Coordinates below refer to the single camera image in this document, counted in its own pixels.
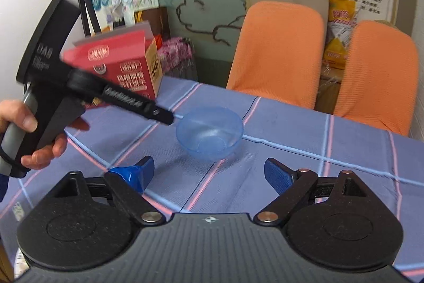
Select red cracker box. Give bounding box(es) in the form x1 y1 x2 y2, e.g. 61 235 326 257
63 21 163 108

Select yellow plastic bag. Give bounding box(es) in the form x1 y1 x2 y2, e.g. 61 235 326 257
318 0 358 85

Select orange chair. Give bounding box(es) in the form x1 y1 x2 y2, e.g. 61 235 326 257
226 1 325 110
333 20 419 137

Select pink plastic bag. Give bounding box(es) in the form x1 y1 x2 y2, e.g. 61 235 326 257
158 37 196 75

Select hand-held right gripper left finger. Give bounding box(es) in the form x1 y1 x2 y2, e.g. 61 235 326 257
46 156 166 227

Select brown box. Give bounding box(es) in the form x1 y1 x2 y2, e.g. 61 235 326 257
134 6 171 40

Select person's left hand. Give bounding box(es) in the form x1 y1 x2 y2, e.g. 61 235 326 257
0 99 90 171

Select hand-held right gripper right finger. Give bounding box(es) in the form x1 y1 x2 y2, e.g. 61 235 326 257
253 158 373 227

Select blue plastic bowl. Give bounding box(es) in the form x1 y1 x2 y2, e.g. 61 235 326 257
175 107 245 161

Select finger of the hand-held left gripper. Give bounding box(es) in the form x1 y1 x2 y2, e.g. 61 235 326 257
68 68 175 127

